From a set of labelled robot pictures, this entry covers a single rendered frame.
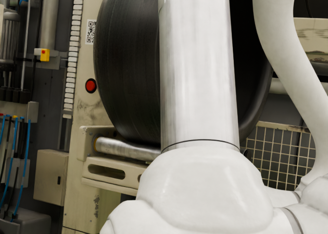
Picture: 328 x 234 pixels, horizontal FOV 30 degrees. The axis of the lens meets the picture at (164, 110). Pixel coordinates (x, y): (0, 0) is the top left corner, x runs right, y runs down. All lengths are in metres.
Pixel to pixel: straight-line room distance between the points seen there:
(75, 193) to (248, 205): 1.24
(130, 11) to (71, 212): 0.69
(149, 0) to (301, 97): 0.58
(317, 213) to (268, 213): 0.06
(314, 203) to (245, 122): 1.03
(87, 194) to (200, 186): 1.20
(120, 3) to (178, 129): 0.84
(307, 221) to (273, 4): 0.42
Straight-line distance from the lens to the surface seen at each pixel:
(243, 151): 1.81
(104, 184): 1.70
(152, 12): 1.49
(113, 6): 1.56
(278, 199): 1.07
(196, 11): 0.82
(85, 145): 1.72
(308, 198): 0.76
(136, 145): 1.66
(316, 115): 1.07
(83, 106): 1.86
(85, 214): 1.88
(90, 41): 1.86
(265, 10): 1.03
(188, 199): 0.68
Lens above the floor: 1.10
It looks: 3 degrees down
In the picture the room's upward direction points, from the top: 6 degrees clockwise
